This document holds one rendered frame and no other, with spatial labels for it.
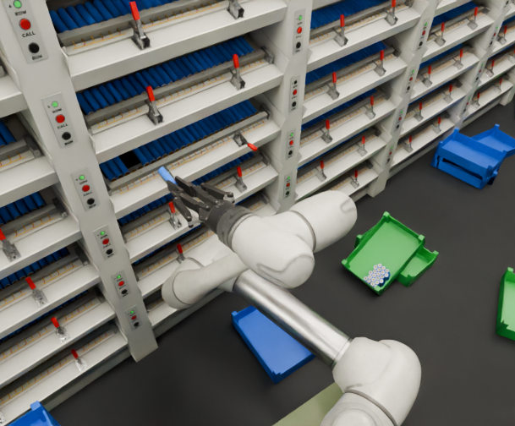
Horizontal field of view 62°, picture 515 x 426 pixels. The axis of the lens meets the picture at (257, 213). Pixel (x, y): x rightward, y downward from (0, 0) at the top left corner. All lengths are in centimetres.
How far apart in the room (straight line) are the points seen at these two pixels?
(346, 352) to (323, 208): 50
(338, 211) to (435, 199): 158
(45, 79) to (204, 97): 43
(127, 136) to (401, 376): 92
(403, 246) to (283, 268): 126
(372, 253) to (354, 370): 86
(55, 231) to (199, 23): 62
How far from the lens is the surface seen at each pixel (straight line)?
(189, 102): 120
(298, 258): 77
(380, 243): 200
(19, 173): 108
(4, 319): 134
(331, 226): 88
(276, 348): 174
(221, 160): 133
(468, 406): 182
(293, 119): 148
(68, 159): 106
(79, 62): 101
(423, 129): 261
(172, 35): 109
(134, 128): 113
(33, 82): 97
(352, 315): 186
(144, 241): 137
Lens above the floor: 155
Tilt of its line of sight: 45 degrees down
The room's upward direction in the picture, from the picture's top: straight up
